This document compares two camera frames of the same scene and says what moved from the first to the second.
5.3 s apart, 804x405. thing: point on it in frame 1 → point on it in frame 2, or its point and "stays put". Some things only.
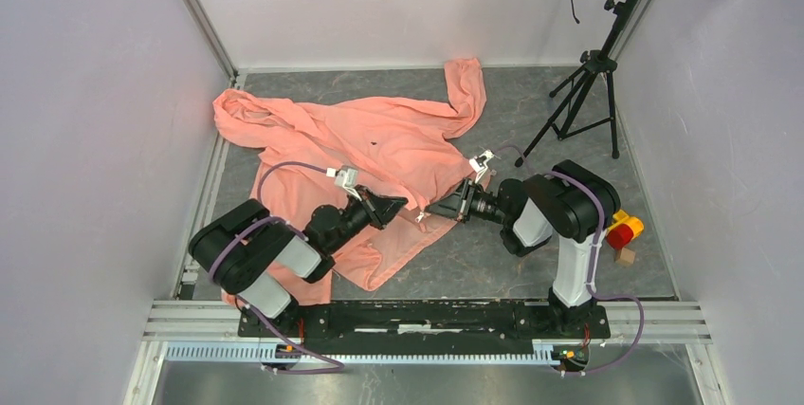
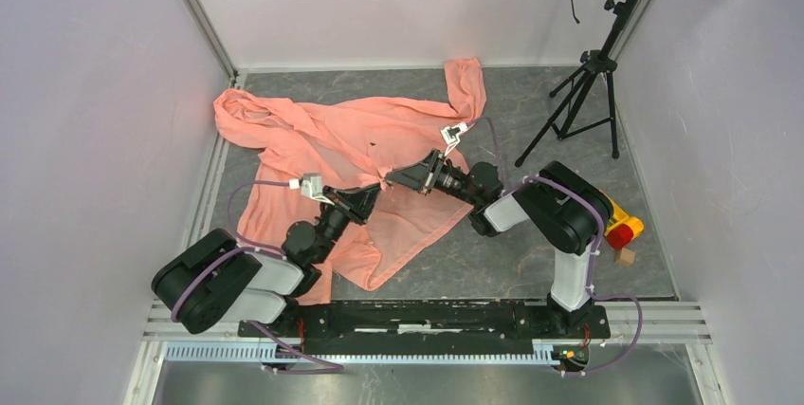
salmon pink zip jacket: (393, 158) stays put
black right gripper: (450, 206) → (415, 177)
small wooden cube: (624, 256) stays put
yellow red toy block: (623, 230) stays put
